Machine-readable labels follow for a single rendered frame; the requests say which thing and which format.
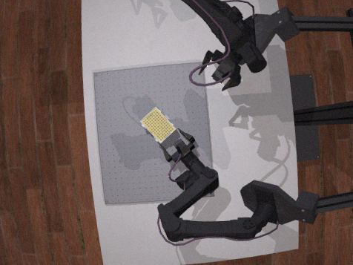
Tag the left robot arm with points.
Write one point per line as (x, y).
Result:
(198, 184)

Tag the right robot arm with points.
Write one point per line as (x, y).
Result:
(242, 39)

